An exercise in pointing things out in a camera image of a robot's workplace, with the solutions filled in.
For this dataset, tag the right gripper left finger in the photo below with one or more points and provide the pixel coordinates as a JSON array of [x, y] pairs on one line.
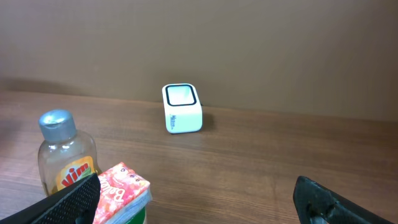
[[76, 203]]

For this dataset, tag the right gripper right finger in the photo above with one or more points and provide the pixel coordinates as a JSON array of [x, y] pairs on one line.
[[315, 203]]

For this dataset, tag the red tissue pack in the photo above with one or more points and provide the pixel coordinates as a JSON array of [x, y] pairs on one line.
[[123, 198]]

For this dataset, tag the yellow Vim dish soap bottle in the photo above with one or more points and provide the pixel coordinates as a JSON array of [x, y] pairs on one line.
[[67, 154]]

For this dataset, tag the white barcode scanner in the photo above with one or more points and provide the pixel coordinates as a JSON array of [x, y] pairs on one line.
[[182, 107]]

